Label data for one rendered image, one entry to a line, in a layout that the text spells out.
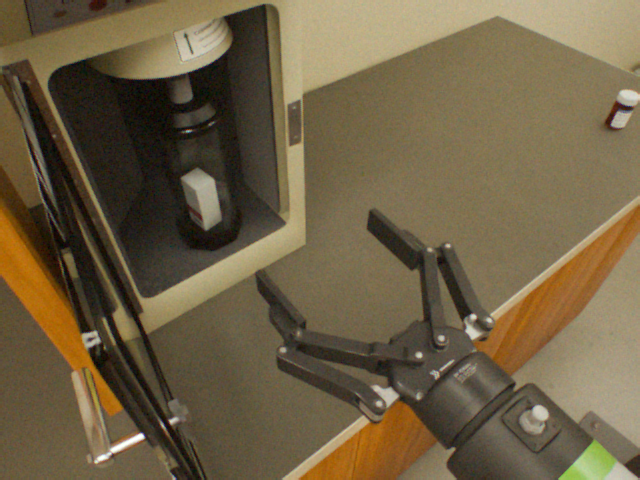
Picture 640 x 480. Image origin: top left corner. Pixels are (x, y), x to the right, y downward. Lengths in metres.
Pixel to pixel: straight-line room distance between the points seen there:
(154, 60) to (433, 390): 0.43
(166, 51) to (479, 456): 0.48
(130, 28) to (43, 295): 0.27
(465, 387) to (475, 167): 0.75
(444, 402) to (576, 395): 1.59
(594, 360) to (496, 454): 1.71
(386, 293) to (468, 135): 0.49
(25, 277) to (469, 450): 0.41
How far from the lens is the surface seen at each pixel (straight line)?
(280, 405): 0.72
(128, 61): 0.60
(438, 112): 1.23
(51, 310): 0.56
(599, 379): 2.03
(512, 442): 0.37
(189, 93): 0.66
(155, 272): 0.78
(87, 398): 0.46
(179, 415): 0.43
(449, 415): 0.39
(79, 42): 0.52
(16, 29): 0.46
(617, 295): 2.30
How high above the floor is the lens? 1.59
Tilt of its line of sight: 48 degrees down
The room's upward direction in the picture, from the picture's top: straight up
